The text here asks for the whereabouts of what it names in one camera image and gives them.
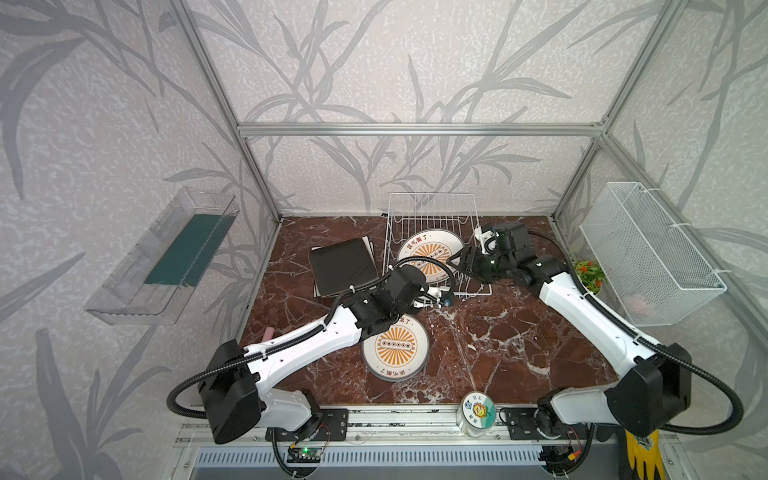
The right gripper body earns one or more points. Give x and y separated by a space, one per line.
471 260

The round white plate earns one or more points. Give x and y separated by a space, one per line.
420 366
396 348
438 244

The black square plate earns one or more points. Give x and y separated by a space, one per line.
343 264

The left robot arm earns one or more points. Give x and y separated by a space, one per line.
238 390

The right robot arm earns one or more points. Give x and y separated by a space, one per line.
654 380

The potted artificial plant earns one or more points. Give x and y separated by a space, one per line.
591 275

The left circuit board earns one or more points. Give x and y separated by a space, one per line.
298 454

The green sponge mat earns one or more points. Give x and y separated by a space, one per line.
188 257

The right circuit board wiring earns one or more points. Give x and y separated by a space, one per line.
558 459

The yellow work glove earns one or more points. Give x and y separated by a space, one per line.
642 459

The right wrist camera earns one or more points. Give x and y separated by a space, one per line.
486 237

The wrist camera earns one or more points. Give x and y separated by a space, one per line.
486 237
438 297

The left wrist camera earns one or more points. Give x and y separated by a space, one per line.
438 297

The white wire dish rack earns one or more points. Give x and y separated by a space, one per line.
410 213

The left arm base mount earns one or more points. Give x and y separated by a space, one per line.
329 424

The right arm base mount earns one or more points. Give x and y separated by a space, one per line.
537 424

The white mesh wall basket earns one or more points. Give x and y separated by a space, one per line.
658 275

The aluminium frame rail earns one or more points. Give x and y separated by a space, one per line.
248 130

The clear plastic wall shelf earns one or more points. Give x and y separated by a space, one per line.
124 299

